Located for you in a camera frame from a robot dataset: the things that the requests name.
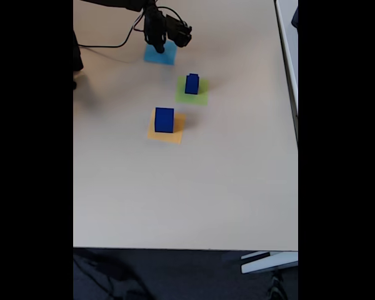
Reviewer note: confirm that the medium blue cube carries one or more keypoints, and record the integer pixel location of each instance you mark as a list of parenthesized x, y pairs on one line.
[(191, 87)]

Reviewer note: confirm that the white table foot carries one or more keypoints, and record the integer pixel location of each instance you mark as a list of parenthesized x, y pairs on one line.
[(268, 264)]

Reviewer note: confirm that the black camera box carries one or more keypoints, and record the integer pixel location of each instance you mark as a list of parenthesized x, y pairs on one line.
[(179, 32)]

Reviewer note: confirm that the largest blue cube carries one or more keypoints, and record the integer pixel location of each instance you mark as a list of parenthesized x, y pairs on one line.
[(163, 123)]

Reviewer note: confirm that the orange paper square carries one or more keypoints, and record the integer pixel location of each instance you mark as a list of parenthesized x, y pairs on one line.
[(162, 137)]

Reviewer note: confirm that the small blue cube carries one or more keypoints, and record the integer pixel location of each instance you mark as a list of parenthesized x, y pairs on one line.
[(193, 76)]

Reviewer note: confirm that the green paper square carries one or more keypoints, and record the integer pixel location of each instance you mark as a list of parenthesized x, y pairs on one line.
[(200, 98)]

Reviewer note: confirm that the dark blue object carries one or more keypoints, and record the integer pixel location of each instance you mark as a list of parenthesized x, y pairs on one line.
[(295, 17)]

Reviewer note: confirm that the blue paper square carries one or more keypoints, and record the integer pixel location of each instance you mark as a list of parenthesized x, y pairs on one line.
[(170, 57)]

